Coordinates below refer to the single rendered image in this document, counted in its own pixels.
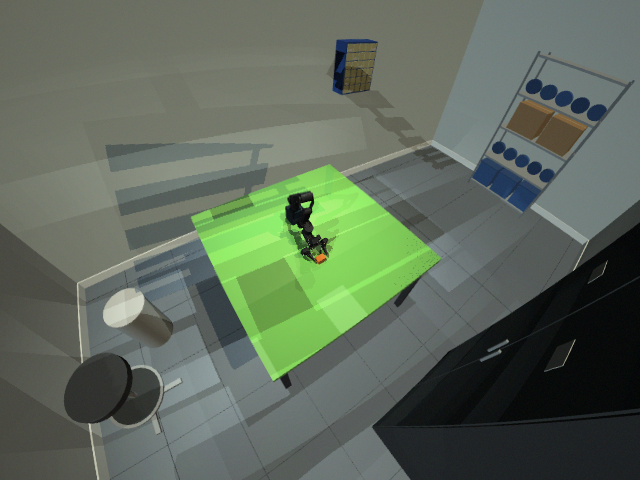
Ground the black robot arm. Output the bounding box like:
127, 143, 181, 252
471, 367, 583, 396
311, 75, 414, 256
287, 191, 321, 245

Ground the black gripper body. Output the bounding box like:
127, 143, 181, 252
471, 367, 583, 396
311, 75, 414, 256
300, 234, 328, 255

